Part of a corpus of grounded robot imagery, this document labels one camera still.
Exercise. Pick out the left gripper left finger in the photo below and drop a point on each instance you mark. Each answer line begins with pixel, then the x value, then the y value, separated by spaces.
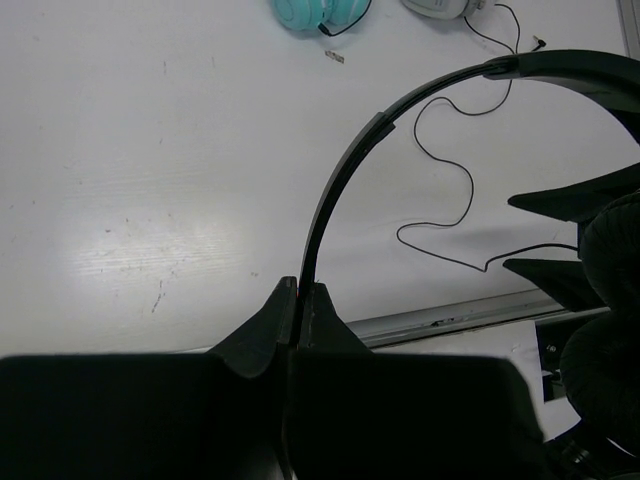
pixel 210 415

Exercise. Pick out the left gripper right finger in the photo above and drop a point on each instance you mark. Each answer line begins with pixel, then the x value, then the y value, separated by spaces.
pixel 356 414

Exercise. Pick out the black headphones with cable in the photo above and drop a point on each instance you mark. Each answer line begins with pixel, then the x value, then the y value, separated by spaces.
pixel 425 221

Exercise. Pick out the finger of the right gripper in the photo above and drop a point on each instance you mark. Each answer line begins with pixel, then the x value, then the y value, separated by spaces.
pixel 582 201
pixel 565 282

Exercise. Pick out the grey white headphones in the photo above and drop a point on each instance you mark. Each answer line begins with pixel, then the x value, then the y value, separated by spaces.
pixel 447 9

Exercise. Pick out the teal headphones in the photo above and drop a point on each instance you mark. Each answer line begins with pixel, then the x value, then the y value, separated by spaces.
pixel 329 17

